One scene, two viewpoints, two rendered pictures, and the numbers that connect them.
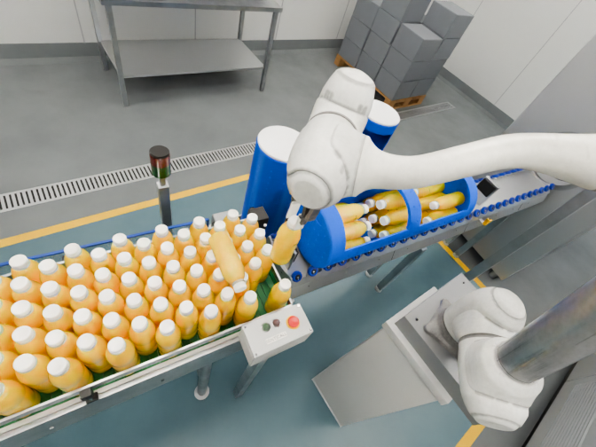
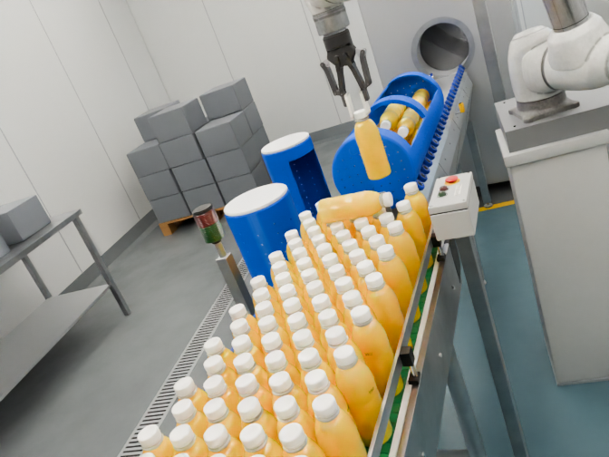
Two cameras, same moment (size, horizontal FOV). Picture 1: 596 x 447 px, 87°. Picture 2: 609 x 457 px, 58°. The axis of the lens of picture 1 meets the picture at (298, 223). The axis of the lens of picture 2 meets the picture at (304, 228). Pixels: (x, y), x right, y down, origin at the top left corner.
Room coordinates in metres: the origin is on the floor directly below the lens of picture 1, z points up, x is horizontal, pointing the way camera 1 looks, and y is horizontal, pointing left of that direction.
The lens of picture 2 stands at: (-0.83, 0.70, 1.68)
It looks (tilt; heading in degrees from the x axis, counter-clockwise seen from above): 21 degrees down; 344
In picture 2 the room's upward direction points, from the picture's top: 21 degrees counter-clockwise
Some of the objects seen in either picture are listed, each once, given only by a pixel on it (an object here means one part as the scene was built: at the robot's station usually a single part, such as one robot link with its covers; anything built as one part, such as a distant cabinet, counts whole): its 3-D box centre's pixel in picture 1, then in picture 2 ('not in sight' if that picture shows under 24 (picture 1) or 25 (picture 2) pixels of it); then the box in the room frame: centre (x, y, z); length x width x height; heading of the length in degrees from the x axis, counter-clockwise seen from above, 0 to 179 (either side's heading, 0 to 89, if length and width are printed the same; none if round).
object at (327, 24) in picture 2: not in sight; (332, 22); (0.58, 0.01, 1.60); 0.09 x 0.09 x 0.06
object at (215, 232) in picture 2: (160, 167); (211, 230); (0.70, 0.52, 1.18); 0.06 x 0.06 x 0.05
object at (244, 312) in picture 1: (246, 309); (412, 237); (0.43, 0.04, 0.99); 0.07 x 0.07 x 0.19
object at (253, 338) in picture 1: (275, 333); (454, 205); (0.37, -0.07, 1.05); 0.20 x 0.10 x 0.10; 136
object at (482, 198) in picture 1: (482, 191); not in sight; (1.68, -0.93, 1.00); 0.10 x 0.04 x 0.15; 46
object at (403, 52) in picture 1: (396, 42); (204, 157); (4.87, -0.24, 0.59); 1.20 x 0.80 x 1.19; 53
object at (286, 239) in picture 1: (286, 241); (371, 146); (0.58, 0.01, 1.24); 0.07 x 0.07 x 0.19
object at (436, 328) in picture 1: (460, 325); (538, 101); (0.65, -0.68, 1.10); 0.22 x 0.18 x 0.06; 155
